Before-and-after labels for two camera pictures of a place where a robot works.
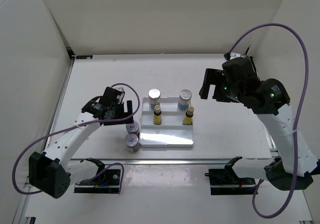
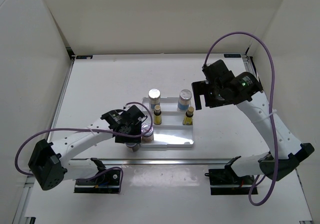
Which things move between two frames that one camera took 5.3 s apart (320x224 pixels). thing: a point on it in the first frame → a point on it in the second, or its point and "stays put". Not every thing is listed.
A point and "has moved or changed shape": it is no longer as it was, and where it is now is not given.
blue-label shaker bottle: [185, 97] stays put
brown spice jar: [132, 128] has moved or changed shape
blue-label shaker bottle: [154, 96] stays put
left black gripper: [124, 114] → [120, 138]
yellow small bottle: [157, 115] stays put
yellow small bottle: [188, 119] stays put
